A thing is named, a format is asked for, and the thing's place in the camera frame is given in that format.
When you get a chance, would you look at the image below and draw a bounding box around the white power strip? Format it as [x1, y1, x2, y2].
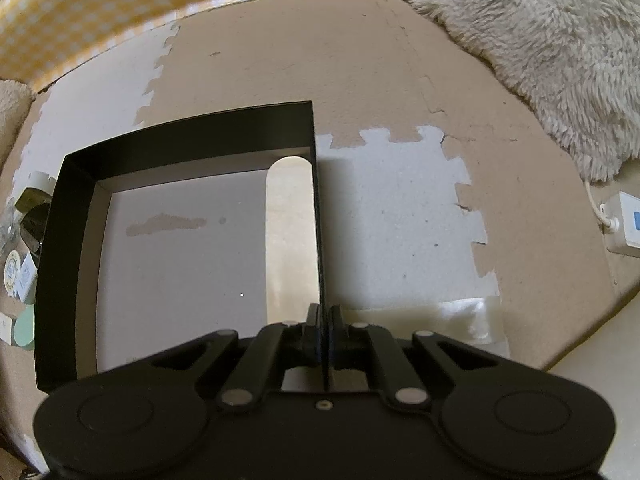
[599, 191, 640, 254]

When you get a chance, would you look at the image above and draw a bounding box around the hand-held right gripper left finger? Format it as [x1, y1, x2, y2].
[150, 303, 327, 414]

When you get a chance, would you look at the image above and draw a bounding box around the cream fluffy rug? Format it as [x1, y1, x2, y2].
[392, 0, 640, 184]

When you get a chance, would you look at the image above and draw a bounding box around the wooden stick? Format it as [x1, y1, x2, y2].
[265, 156, 321, 324]

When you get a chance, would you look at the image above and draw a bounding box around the black glossy object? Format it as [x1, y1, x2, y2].
[22, 202, 51, 254]

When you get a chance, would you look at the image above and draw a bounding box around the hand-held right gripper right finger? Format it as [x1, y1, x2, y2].
[327, 305, 502, 414]

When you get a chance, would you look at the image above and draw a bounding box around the cream fluffy cushion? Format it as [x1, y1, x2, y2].
[0, 78, 36, 162]

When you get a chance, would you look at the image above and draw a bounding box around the yellow checkered cloth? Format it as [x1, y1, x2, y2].
[0, 0, 416, 94]

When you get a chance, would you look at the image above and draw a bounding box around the white foam puzzle mat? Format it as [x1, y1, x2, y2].
[12, 22, 181, 202]
[317, 125, 501, 311]

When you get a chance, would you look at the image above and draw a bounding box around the green round container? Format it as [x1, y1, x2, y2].
[12, 304, 37, 352]

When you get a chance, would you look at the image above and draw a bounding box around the black cardboard box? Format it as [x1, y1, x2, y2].
[34, 101, 331, 394]

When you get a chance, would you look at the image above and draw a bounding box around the white power cable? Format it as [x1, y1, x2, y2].
[582, 175, 622, 234]

